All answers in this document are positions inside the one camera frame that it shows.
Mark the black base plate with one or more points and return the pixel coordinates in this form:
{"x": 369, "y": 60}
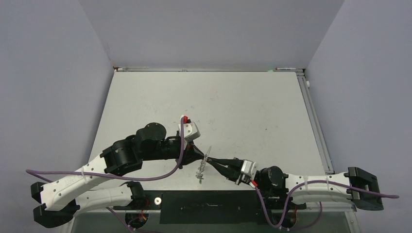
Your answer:
{"x": 201, "y": 207}

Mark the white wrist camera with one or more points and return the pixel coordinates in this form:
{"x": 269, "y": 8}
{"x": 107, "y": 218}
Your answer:
{"x": 248, "y": 171}
{"x": 189, "y": 129}

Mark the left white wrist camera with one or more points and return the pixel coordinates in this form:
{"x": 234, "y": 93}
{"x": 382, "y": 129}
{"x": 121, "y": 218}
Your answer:
{"x": 189, "y": 129}

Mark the aluminium rail frame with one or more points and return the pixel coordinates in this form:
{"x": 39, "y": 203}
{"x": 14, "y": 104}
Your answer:
{"x": 315, "y": 124}

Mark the red white marker pen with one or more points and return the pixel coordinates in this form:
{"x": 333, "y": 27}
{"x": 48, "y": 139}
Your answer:
{"x": 286, "y": 69}

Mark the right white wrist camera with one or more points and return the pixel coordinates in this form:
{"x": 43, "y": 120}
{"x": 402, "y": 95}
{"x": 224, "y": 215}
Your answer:
{"x": 248, "y": 171}

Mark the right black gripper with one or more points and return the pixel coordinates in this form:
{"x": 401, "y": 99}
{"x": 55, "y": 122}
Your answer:
{"x": 234, "y": 173}

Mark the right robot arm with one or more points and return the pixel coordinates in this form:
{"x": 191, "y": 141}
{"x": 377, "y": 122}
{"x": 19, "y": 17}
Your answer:
{"x": 355, "y": 186}

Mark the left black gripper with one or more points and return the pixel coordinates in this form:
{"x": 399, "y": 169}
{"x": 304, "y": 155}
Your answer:
{"x": 191, "y": 153}

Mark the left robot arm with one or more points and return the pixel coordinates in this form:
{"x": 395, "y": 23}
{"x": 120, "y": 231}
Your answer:
{"x": 103, "y": 181}

